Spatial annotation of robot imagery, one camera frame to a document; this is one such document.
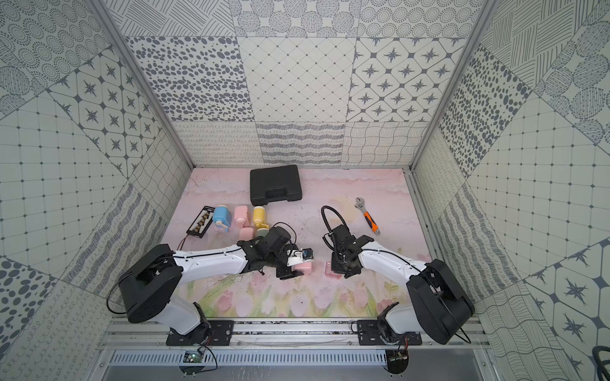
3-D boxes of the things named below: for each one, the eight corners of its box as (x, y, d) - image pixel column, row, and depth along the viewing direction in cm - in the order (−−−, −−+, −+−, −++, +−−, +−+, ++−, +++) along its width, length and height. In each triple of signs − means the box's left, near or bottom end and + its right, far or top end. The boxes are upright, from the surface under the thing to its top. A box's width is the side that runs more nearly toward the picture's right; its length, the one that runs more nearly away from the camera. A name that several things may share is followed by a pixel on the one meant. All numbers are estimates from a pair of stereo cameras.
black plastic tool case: (251, 207, 105) (249, 202, 102) (251, 174, 119) (249, 169, 116) (302, 200, 108) (302, 195, 105) (297, 168, 121) (296, 163, 118)
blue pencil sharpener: (215, 232, 99) (209, 223, 93) (220, 214, 105) (215, 205, 99) (228, 232, 99) (222, 223, 93) (232, 214, 105) (228, 205, 99)
